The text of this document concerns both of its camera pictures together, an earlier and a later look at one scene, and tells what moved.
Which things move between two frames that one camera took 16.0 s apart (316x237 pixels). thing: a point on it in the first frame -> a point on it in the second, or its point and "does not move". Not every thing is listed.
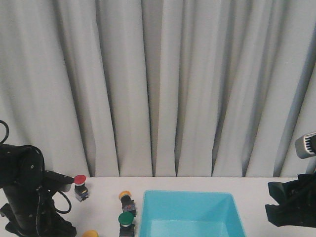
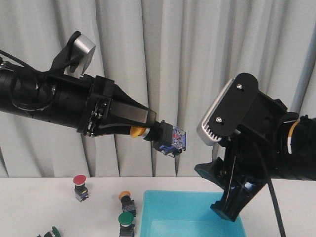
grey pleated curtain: x=160 y=88 does not move
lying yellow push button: x=128 y=204 does not move
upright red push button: x=81 y=191 does not move
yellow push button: x=91 y=233 -> x=167 y=138
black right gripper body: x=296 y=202 -> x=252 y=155
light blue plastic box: x=190 y=214 does not move
